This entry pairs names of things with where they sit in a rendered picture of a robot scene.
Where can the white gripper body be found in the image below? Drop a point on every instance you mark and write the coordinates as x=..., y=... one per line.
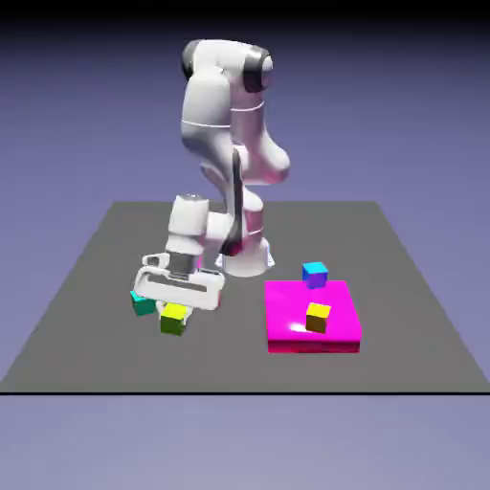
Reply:
x=180, y=293

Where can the small teal cube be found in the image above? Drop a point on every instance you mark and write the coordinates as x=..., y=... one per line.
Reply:
x=142, y=305

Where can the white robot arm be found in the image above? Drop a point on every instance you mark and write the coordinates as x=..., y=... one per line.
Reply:
x=214, y=115

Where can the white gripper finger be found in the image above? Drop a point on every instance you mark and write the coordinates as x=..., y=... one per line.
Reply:
x=189, y=312
x=160, y=306

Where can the small lime green cube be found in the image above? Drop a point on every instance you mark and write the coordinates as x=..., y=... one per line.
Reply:
x=173, y=320

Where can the large magenta box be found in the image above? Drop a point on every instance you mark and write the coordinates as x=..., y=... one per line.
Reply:
x=310, y=314

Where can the small blue cube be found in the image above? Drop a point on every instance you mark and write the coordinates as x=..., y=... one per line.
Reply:
x=314, y=275

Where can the small yellow cube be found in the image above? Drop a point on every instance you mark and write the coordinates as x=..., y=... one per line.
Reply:
x=317, y=317

